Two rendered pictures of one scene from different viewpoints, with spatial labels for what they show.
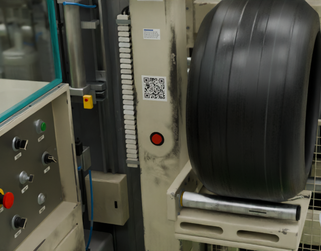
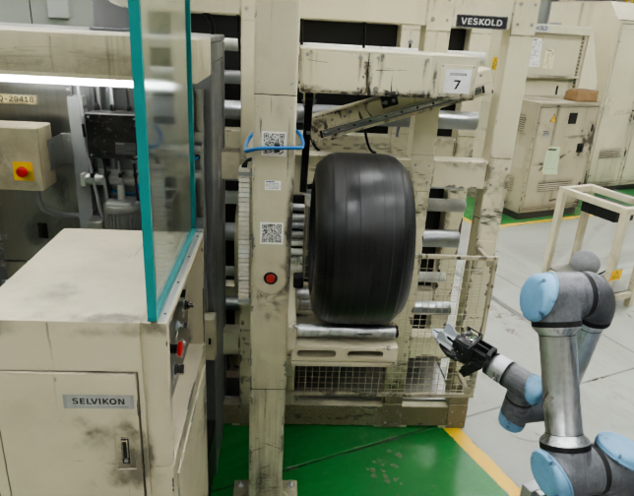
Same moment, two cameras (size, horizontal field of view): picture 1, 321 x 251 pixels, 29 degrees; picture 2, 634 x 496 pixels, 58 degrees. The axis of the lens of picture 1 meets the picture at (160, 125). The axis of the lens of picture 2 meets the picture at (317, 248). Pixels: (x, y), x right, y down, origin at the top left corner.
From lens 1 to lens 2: 0.59 m
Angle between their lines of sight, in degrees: 22
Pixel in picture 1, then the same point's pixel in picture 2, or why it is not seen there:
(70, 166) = (199, 310)
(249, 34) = (370, 186)
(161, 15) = (283, 168)
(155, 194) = (265, 329)
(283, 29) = (397, 182)
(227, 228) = (340, 351)
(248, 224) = (357, 345)
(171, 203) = (291, 335)
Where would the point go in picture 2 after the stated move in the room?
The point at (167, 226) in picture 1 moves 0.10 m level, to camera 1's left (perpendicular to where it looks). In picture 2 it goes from (274, 355) to (246, 360)
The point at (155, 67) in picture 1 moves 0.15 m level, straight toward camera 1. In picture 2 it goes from (274, 215) to (290, 230)
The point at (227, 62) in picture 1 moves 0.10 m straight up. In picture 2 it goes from (356, 210) to (359, 176)
